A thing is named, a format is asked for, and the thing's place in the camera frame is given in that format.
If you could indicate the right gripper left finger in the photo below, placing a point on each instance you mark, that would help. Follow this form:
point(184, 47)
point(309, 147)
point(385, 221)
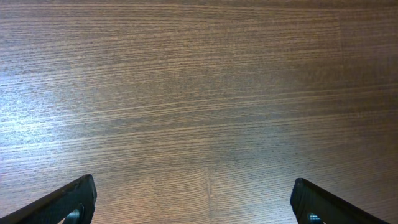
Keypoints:
point(72, 203)

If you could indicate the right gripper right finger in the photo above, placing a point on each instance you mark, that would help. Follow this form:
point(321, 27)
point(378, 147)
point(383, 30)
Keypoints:
point(313, 204)

